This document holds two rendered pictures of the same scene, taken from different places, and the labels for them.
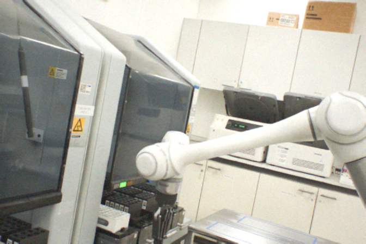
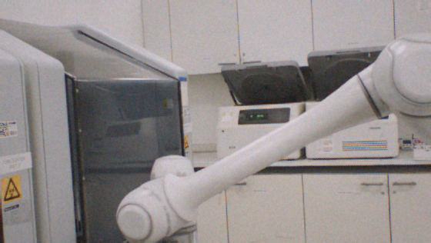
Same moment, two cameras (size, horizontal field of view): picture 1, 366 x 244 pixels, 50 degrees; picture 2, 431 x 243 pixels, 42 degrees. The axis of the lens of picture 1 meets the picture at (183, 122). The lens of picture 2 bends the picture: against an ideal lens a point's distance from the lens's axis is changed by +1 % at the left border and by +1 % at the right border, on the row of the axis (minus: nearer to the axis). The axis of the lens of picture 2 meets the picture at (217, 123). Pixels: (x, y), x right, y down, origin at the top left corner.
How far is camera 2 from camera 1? 14 cm
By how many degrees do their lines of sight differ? 4
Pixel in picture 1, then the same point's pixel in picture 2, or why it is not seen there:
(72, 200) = not seen: outside the picture
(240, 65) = (236, 30)
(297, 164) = (350, 148)
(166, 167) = (168, 218)
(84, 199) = not seen: outside the picture
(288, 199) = (351, 200)
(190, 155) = (200, 190)
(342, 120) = (419, 81)
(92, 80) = (15, 112)
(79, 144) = (21, 217)
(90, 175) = not seen: outside the picture
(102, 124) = (51, 175)
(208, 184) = (235, 209)
